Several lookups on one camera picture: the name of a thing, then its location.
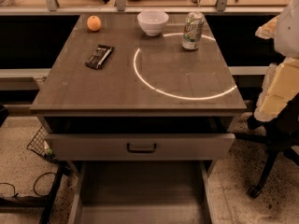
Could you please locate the drawer with black handle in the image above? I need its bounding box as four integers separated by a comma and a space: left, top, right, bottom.
46, 133, 235, 161

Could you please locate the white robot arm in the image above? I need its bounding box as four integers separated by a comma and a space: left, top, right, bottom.
254, 0, 299, 122

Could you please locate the grey drawer cabinet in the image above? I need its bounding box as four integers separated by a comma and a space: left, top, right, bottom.
29, 13, 248, 224

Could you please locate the open bottom drawer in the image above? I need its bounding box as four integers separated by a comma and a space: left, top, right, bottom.
67, 161, 216, 224

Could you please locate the black snack bar packet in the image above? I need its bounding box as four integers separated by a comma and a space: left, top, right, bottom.
85, 45, 114, 70

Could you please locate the green 7up soda can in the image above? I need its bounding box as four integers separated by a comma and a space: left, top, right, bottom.
182, 12, 205, 50

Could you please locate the white ceramic bowl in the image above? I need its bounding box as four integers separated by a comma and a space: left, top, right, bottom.
137, 10, 169, 36

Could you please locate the orange fruit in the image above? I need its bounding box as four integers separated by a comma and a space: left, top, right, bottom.
87, 16, 102, 32

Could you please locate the black office chair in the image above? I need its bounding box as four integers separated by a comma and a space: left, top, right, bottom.
235, 93, 299, 198

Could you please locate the black metal floor stand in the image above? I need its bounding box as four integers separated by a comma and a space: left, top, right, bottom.
0, 162, 66, 224

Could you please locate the black wire basket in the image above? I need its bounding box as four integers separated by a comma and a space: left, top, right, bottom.
27, 127, 58, 163

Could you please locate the black floor cable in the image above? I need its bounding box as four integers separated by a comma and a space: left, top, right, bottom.
0, 171, 58, 199

